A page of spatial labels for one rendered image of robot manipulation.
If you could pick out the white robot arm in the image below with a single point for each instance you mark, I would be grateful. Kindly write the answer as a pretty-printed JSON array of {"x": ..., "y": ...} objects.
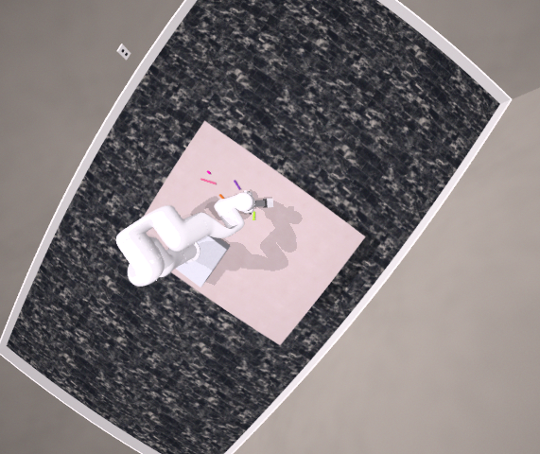
[{"x": 178, "y": 234}]

